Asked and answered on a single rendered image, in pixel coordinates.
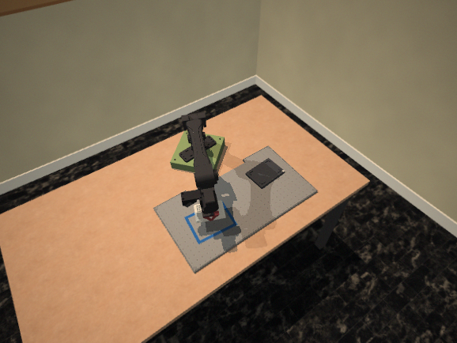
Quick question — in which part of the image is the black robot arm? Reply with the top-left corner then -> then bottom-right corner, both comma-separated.
179,111 -> 219,213

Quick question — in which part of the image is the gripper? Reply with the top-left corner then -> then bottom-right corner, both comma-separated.
201,207 -> 219,221

